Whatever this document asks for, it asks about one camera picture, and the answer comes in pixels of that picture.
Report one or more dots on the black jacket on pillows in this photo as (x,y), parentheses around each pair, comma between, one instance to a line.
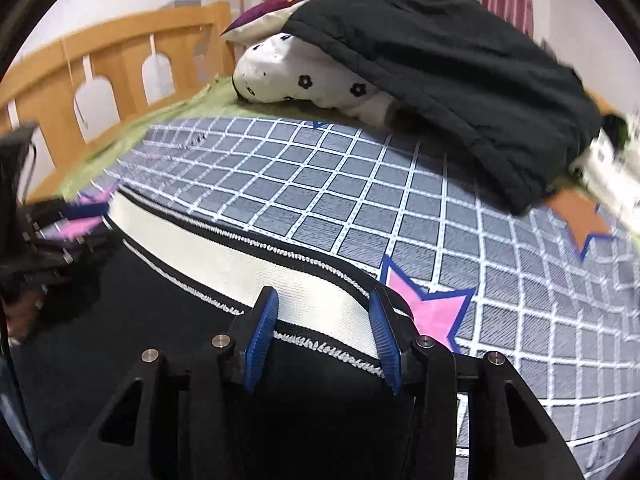
(469,80)

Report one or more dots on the black pants with white band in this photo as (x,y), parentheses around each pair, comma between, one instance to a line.
(186,417)

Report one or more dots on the grey checked star blanket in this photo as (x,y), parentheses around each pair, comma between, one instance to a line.
(566,314)

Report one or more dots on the green bed sheet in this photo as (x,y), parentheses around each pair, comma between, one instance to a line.
(216,99)

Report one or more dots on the wooden bed frame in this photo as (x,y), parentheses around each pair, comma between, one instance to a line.
(80,89)

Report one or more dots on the purple orange cushion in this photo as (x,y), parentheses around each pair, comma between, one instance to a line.
(260,22)

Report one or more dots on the person's left hand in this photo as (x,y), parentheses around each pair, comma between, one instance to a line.
(21,315)

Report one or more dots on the white flower print quilt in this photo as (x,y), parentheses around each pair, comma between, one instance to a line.
(609,168)

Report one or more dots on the white flower print pillow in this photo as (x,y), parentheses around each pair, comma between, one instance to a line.
(284,68)

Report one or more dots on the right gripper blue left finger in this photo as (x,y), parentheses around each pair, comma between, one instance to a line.
(252,334)

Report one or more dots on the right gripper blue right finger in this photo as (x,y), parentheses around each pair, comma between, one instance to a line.
(392,338)

